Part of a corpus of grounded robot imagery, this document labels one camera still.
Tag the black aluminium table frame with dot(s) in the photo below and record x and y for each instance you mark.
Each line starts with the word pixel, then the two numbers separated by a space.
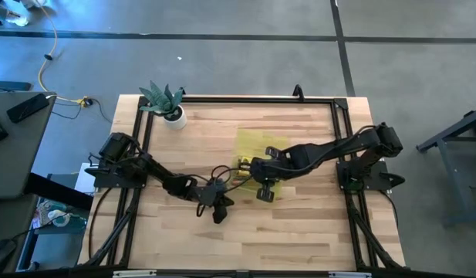
pixel 260 100

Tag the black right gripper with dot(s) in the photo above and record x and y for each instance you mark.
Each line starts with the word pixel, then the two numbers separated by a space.
pixel 270 170

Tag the silver frame plate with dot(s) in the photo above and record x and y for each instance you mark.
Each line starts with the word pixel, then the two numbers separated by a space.
pixel 349 275
pixel 133 273

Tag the grey metal stand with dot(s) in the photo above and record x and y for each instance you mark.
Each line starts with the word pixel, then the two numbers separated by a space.
pixel 450 177

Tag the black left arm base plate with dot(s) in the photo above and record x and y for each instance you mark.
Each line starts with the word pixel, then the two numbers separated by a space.
pixel 106 181

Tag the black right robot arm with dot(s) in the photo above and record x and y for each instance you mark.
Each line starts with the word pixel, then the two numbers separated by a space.
pixel 330 148

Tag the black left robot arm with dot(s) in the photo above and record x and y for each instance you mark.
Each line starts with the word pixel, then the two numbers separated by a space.
pixel 152 170

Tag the black bench beam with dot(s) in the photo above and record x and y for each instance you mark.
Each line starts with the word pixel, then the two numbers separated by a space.
pixel 56 191

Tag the green plant in white pot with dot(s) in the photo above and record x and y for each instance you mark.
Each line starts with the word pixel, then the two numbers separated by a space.
pixel 175 119

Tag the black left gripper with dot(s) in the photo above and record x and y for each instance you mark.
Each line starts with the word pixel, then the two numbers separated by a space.
pixel 212 195

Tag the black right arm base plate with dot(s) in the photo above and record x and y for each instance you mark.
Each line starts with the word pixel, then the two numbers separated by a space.
pixel 392 179

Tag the flat black device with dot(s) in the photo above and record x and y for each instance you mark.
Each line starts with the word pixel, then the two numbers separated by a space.
pixel 10 85

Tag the person's shoe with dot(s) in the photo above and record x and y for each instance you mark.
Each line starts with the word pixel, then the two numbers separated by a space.
pixel 21 20

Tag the grey side table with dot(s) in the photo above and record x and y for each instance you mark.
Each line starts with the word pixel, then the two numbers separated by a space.
pixel 14 162

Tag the black phone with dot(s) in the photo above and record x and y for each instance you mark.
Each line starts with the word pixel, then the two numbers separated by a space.
pixel 27 108

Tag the clutter bag on floor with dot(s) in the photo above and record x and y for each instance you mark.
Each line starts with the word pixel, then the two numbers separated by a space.
pixel 56 216

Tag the black frame bracket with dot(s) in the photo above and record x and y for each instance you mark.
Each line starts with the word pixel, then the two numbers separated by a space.
pixel 298 92

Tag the yellow translucent pencil case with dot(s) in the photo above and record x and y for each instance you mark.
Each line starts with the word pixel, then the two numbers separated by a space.
pixel 257 141

